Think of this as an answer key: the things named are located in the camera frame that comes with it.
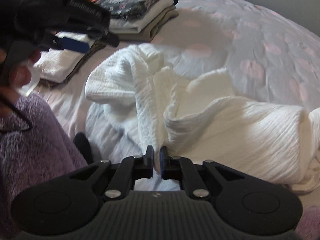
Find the person left hand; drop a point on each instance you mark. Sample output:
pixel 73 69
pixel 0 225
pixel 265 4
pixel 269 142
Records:
pixel 18 77

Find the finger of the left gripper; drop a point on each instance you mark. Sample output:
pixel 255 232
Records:
pixel 65 43

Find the olive striped folded garment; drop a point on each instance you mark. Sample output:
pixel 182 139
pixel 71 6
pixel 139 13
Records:
pixel 94 48

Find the white folded sweatshirt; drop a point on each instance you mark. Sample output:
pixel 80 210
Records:
pixel 135 26

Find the beige folded garment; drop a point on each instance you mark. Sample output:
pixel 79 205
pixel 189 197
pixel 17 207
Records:
pixel 149 32

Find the white crinkled muslin garment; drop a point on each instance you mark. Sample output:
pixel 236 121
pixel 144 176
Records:
pixel 205 118

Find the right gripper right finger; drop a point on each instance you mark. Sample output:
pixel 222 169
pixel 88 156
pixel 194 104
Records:
pixel 185 172

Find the purple fuzzy sleeve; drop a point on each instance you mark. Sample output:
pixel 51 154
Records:
pixel 30 157

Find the dark floral folded garment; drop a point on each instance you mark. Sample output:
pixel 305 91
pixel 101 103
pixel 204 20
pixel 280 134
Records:
pixel 126 9

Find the black garment under pile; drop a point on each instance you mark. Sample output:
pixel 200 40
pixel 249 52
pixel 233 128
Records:
pixel 84 147

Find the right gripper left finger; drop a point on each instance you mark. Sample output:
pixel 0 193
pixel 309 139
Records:
pixel 130 169

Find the folded white muslin garment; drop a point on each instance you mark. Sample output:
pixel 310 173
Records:
pixel 56 65

